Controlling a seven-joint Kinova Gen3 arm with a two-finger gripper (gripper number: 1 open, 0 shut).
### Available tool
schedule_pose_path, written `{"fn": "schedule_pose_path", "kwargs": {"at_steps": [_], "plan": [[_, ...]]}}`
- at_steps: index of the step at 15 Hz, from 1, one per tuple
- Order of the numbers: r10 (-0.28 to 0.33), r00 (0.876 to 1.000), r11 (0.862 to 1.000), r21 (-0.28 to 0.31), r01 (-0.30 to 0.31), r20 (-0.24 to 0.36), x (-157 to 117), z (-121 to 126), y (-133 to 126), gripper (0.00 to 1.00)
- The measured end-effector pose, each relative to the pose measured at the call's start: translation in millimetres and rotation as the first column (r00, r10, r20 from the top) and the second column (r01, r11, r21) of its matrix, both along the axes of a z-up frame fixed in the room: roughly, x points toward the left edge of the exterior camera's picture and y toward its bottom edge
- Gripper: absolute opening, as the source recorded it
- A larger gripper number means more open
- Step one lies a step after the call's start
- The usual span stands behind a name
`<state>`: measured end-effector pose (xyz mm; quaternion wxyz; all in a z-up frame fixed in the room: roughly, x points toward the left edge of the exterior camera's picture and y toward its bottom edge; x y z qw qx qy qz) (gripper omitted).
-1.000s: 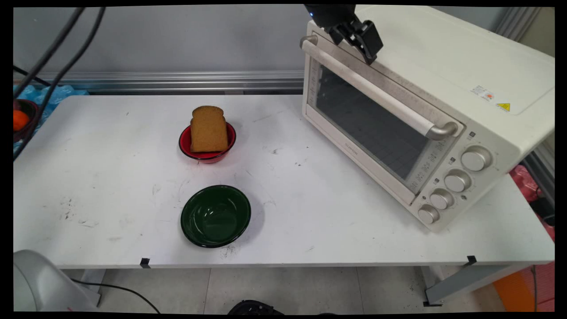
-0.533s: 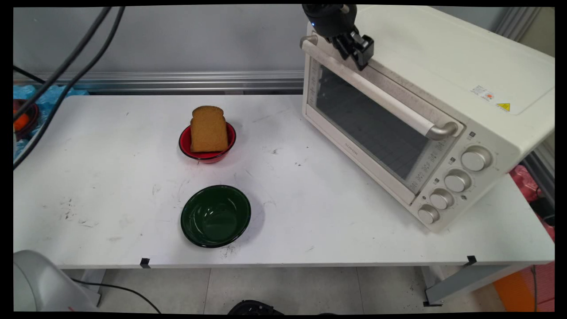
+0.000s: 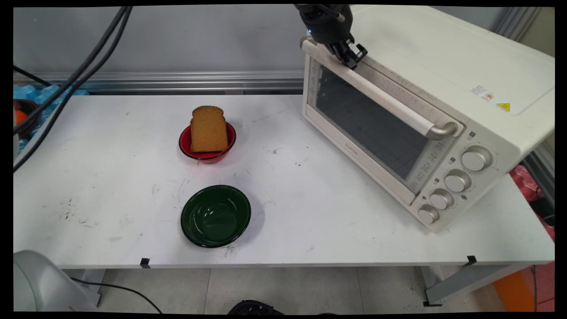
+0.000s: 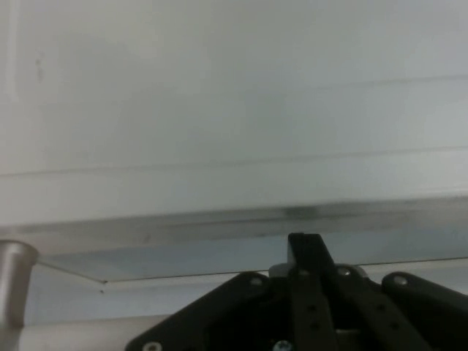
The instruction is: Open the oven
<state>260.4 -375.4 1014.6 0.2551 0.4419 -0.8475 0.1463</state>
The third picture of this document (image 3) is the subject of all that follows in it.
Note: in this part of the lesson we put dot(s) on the blue plastic bag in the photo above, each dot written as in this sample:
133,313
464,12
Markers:
31,94

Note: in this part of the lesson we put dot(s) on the black floor object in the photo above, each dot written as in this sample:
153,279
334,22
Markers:
254,308

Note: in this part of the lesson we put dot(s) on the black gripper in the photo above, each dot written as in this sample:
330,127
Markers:
325,22

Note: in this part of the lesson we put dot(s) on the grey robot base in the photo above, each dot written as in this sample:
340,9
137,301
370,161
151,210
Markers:
40,283

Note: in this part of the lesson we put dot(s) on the grey table leg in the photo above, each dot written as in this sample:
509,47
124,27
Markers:
93,283
469,281

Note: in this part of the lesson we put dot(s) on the aluminium frame post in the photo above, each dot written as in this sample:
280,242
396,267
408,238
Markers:
516,22

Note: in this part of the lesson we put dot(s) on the brown bread slice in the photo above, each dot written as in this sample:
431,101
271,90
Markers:
208,128

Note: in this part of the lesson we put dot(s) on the aluminium wall rail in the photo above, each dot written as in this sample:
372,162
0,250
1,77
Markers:
177,82

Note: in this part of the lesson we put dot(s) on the dark bowl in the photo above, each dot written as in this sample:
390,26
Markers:
29,106

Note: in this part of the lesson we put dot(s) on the orange fruit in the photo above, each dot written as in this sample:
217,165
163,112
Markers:
20,116

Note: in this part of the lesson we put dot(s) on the red plastic bag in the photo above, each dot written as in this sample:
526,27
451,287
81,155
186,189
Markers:
525,184

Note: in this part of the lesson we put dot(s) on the black tape marker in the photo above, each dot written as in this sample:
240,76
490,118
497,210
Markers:
145,262
471,260

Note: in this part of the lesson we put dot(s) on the green bowl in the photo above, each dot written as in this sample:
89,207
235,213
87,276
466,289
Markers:
215,216

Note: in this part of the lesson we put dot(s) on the large silver oven knob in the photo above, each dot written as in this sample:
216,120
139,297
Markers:
476,158

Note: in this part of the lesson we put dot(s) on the orange floor object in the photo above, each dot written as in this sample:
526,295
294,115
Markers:
518,290

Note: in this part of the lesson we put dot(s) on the red bowl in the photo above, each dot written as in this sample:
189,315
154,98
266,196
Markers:
186,146

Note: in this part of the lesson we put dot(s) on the cream toaster oven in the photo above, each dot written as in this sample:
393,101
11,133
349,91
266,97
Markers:
434,57

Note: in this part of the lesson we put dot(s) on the oven warning sticker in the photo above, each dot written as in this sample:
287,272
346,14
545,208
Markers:
489,96

